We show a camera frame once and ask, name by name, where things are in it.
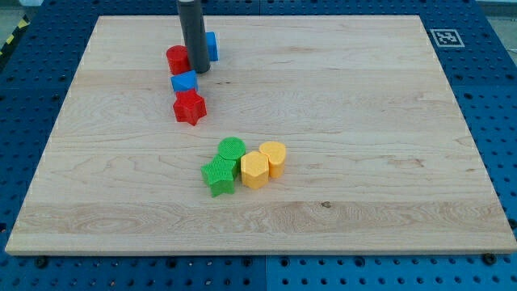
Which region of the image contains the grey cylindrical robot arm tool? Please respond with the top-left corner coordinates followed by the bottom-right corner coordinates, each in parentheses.
top-left (176, 0), bottom-right (210, 74)

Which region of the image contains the blue cube block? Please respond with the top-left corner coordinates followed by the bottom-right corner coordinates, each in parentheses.
top-left (205, 32), bottom-right (219, 61)

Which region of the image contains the yellow heart block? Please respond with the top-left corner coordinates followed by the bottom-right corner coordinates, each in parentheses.
top-left (258, 141), bottom-right (287, 179)

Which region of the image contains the yellow hexagon block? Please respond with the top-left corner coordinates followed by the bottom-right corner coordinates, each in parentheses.
top-left (241, 151), bottom-right (269, 189)

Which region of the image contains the green cylinder block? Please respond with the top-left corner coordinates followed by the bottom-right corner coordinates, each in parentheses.
top-left (217, 137), bottom-right (246, 164)

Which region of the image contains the green star block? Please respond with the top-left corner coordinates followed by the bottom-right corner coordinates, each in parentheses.
top-left (200, 154), bottom-right (237, 197)

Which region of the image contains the light wooden board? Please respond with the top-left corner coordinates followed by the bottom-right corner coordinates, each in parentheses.
top-left (6, 16), bottom-right (516, 256)

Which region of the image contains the red star block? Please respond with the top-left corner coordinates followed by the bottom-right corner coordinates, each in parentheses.
top-left (172, 89), bottom-right (207, 125)

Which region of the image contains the blue triangular prism block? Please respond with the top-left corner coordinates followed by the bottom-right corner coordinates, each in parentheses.
top-left (170, 70), bottom-right (198, 92)

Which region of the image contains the red cylinder block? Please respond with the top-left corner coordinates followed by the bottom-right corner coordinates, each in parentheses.
top-left (166, 45), bottom-right (191, 75)

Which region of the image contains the white fiducial marker tag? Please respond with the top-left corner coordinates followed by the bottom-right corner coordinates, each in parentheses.
top-left (430, 28), bottom-right (464, 48)

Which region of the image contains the black bolt front left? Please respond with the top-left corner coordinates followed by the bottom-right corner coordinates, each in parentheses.
top-left (34, 256), bottom-right (48, 269)

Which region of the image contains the black bolt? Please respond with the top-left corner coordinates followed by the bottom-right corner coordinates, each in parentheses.
top-left (34, 256), bottom-right (48, 269)
top-left (481, 253), bottom-right (498, 266)

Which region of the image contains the black bolt front right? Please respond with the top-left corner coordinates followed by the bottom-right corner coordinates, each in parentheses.
top-left (481, 253), bottom-right (498, 266)

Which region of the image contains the yellow black hazard tape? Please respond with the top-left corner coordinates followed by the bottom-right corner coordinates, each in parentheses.
top-left (1, 15), bottom-right (31, 62)

